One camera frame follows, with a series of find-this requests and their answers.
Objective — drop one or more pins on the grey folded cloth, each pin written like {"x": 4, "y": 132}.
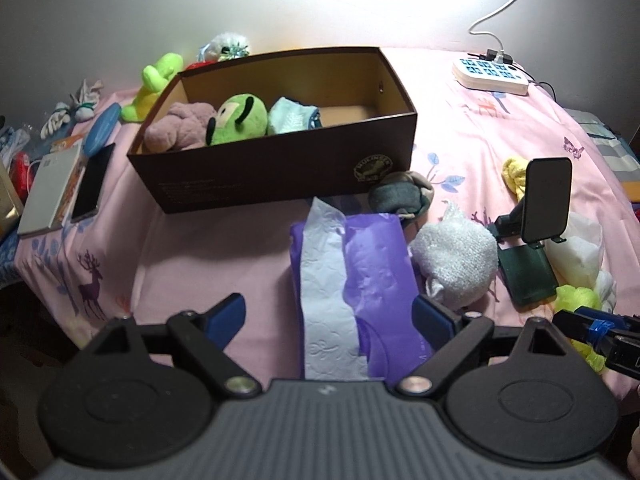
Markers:
{"x": 605, "y": 137}

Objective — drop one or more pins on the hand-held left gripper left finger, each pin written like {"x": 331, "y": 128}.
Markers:
{"x": 227, "y": 317}

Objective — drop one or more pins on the white power strip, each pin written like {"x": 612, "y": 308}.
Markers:
{"x": 487, "y": 75}

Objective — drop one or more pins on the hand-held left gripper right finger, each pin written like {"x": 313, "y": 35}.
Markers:
{"x": 432, "y": 320}

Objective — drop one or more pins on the lime green mesh scarf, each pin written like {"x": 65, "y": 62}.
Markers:
{"x": 577, "y": 297}

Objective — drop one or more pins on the pink printed bed sheet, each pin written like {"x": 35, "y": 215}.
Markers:
{"x": 200, "y": 250}

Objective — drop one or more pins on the black smartphone on stand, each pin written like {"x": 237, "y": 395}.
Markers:
{"x": 547, "y": 195}

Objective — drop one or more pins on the pink plush bear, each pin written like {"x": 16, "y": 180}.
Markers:
{"x": 175, "y": 127}

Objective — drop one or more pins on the grey sock bundle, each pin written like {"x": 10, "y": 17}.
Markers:
{"x": 397, "y": 195}

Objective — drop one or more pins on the orange book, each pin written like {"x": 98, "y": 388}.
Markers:
{"x": 75, "y": 182}

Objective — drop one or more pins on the dark green phone stand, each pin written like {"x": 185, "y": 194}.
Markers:
{"x": 527, "y": 275}

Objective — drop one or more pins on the blue oval disc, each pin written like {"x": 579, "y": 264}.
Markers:
{"x": 102, "y": 127}

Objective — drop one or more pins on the brown cardboard box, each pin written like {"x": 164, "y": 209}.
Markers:
{"x": 250, "y": 180}

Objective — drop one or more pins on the white plastic bag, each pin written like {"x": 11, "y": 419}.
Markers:
{"x": 575, "y": 255}

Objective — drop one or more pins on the lime green plush frog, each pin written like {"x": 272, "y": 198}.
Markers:
{"x": 155, "y": 75}

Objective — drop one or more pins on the flat black smartphone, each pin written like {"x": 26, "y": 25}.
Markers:
{"x": 92, "y": 180}

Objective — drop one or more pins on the green plush toy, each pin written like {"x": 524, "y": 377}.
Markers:
{"x": 235, "y": 120}

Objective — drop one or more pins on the light blue sock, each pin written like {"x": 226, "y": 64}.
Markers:
{"x": 290, "y": 117}

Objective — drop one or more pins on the white book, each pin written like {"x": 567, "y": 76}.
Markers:
{"x": 47, "y": 190}

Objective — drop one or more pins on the white green pompom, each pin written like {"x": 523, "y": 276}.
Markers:
{"x": 225, "y": 45}

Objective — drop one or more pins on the small red item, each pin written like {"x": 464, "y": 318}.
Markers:
{"x": 197, "y": 65}

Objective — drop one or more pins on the purple tissue pack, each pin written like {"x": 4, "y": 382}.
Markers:
{"x": 380, "y": 270}

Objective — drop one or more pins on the yellow cloth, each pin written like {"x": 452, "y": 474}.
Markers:
{"x": 515, "y": 172}

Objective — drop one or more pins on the small white cloth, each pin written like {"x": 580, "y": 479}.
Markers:
{"x": 606, "y": 287}

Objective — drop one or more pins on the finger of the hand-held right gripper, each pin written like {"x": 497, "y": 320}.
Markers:
{"x": 575, "y": 322}

